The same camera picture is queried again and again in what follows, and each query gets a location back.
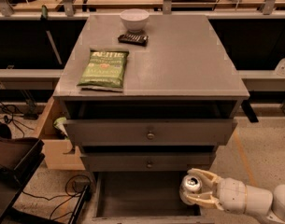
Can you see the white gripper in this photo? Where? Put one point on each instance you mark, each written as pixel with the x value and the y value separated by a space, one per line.
pixel 232 192

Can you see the green white 7up can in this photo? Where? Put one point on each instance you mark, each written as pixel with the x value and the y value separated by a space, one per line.
pixel 191 183

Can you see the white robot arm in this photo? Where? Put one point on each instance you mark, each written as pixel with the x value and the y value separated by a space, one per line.
pixel 267 207

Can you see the grey middle drawer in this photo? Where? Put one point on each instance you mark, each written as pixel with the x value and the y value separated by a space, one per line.
pixel 128 159

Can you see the grey drawer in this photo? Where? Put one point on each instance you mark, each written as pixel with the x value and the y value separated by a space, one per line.
pixel 143 198
pixel 128 159
pixel 149 122

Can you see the grey drawer cabinet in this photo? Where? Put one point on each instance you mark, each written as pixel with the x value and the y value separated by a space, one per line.
pixel 183 60

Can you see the grey bottom drawer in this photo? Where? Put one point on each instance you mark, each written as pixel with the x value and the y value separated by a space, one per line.
pixel 143 198

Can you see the grey top drawer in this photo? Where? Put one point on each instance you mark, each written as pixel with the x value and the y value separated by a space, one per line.
pixel 149 122

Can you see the green kettle chips bag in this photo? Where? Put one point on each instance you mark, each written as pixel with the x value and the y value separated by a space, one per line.
pixel 105 70

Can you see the black remote control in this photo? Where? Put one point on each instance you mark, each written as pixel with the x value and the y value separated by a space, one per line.
pixel 140 40

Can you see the white ceramic bowl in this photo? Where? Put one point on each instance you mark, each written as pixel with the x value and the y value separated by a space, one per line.
pixel 134 20

